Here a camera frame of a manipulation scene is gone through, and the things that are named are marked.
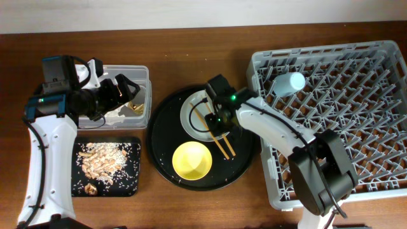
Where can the clear plastic bin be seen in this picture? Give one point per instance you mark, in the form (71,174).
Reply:
(140,76)

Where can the light blue cup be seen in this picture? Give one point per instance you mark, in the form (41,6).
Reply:
(288,84)

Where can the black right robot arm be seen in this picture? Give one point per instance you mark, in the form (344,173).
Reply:
(321,171)

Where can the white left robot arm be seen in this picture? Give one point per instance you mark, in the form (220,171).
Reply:
(71,89)

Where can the food scraps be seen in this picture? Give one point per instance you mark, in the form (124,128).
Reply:
(101,162)

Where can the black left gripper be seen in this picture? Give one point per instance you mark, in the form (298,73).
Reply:
(109,92)

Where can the white tissue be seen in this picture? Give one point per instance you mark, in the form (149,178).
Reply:
(120,112)

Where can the yellow bowl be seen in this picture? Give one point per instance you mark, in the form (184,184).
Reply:
(192,160)

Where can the wooden chopstick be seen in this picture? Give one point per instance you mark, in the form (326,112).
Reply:
(213,138)
(223,135)

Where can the gold foil wrapper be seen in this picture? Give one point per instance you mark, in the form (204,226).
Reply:
(138,109)

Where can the black rectangular tray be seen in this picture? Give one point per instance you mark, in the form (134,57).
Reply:
(127,184)

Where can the grey dishwasher rack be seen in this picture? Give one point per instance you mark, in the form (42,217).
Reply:
(356,89)

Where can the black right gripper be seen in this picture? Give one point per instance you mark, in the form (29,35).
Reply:
(215,121)

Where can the round black tray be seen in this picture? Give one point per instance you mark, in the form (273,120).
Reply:
(165,133)

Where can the light grey plate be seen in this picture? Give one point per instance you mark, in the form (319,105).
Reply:
(195,98)

